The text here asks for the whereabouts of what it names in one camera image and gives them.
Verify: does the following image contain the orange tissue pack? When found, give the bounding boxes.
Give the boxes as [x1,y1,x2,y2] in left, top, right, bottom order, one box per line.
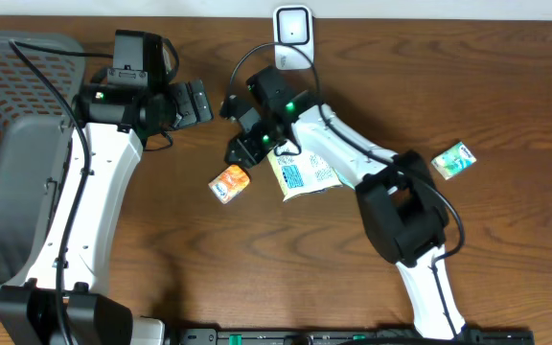
[208,165,250,204]

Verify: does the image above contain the yellow snack bag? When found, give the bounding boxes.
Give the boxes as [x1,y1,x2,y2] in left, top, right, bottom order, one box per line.
[267,152,343,202]

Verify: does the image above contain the small green tissue pack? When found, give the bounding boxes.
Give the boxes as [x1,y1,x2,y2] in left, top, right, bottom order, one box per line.
[431,142,476,180]

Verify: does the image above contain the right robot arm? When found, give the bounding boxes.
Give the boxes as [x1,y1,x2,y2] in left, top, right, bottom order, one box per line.
[220,66,466,340]

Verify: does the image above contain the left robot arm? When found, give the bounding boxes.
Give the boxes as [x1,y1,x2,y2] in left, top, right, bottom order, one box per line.
[0,30,213,344]

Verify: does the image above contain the white barcode scanner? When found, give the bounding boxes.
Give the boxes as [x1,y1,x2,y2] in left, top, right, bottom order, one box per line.
[272,5,314,70]

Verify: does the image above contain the grey plastic basket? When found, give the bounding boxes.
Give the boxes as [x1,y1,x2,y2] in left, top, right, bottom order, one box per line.
[0,31,85,288]

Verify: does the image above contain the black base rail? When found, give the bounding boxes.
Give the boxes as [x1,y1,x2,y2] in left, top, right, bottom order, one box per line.
[165,328,536,345]

